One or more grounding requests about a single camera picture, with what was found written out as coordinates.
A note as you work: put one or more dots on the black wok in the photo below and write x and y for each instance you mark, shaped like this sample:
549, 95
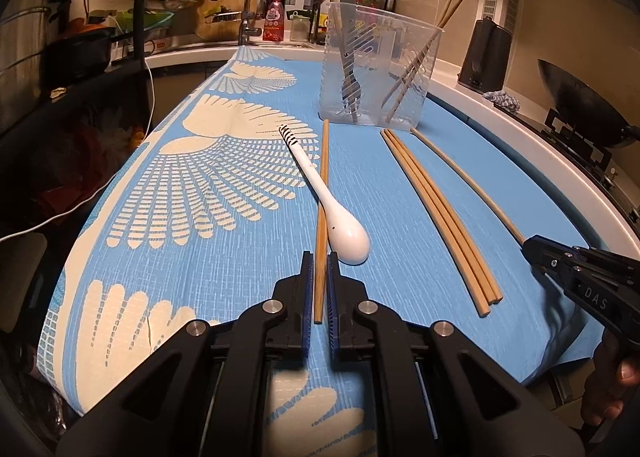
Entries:
580, 102

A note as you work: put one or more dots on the red dish soap bottle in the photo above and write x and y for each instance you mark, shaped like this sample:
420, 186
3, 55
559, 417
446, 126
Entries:
273, 22

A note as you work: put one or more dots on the yellow cooking oil jug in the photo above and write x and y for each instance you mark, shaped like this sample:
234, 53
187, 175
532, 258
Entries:
322, 24

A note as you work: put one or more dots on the blue cloth with cream pattern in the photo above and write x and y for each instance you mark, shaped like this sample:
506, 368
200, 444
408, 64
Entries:
400, 237

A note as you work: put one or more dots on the large wooden cutting board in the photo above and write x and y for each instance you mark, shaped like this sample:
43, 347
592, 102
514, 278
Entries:
225, 2

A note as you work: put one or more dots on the black pot with orange lid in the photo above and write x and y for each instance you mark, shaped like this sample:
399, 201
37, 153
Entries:
80, 57

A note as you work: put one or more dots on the clear plastic utensil container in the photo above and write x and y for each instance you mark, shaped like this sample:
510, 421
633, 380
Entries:
372, 67

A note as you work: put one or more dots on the black electric kettle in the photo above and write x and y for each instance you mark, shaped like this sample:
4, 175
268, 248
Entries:
485, 57

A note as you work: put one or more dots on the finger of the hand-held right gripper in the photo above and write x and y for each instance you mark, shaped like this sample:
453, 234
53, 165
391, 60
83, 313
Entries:
542, 262
552, 246

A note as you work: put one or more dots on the glass jar with green lid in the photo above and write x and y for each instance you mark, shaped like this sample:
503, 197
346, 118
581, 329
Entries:
300, 29

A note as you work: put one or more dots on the large steel pot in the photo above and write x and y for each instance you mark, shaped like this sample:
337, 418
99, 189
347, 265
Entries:
25, 37

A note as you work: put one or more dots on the black metal shelf rack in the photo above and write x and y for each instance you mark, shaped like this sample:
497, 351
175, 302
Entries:
140, 12

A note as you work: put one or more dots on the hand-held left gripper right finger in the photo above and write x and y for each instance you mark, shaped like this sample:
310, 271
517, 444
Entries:
334, 307

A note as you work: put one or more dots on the checkered dish cloth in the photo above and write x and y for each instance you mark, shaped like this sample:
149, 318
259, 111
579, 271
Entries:
502, 99

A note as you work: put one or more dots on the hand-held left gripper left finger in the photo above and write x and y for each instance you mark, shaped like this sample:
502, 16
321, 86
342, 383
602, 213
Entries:
306, 307

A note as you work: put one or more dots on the black gas stove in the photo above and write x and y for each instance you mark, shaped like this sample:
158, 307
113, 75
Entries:
600, 157

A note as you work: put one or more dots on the person's right hand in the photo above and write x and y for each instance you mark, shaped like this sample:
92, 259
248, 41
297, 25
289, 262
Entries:
607, 397

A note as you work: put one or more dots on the steel kitchen faucet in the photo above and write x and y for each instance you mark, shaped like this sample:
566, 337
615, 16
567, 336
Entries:
248, 12

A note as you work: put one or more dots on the green plastic bowl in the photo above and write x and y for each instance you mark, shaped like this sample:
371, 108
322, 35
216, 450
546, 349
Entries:
140, 22

